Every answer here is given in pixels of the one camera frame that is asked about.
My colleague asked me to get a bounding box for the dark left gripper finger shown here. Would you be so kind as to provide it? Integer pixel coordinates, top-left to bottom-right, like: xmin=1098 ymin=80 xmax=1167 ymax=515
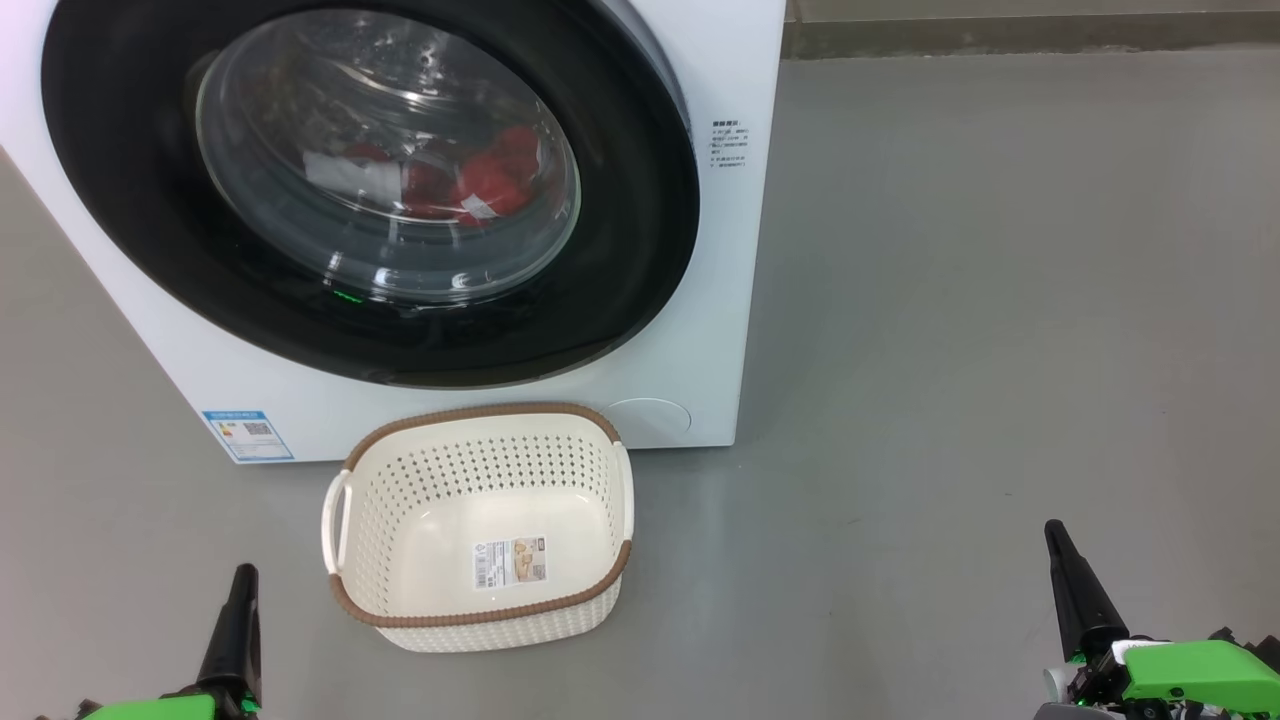
xmin=197 ymin=563 xmax=263 ymax=703

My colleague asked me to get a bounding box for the paper product label sticker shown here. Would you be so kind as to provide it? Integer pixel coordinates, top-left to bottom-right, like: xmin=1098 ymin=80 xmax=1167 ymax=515
xmin=472 ymin=536 xmax=548 ymax=593

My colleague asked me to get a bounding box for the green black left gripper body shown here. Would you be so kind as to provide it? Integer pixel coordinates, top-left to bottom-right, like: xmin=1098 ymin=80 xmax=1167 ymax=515
xmin=35 ymin=690 xmax=263 ymax=720

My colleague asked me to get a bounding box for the blue energy label sticker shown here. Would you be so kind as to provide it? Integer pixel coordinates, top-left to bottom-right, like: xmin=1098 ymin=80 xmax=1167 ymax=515
xmin=201 ymin=409 xmax=296 ymax=464

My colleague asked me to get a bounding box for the red and white garment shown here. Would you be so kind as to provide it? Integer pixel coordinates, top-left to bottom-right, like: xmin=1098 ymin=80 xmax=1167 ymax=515
xmin=300 ymin=125 xmax=546 ymax=226

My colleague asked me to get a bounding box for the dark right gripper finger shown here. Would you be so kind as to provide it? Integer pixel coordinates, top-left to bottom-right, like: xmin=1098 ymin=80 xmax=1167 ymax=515
xmin=1044 ymin=519 xmax=1131 ymax=663

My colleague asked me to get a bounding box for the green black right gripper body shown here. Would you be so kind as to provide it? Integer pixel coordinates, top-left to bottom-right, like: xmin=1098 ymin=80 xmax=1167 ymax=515
xmin=1035 ymin=625 xmax=1280 ymax=720

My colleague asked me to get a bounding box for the white front-load washing machine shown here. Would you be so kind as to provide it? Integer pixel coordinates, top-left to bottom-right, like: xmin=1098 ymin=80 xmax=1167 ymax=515
xmin=0 ymin=0 xmax=787 ymax=466

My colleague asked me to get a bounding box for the cream perforated basket brown rim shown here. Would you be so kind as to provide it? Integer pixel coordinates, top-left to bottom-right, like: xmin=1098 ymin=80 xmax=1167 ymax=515
xmin=320 ymin=402 xmax=636 ymax=654

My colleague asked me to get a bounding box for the washing machine glass door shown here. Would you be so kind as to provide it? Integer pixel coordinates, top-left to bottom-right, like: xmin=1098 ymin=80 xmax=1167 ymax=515
xmin=40 ymin=0 xmax=701 ymax=391

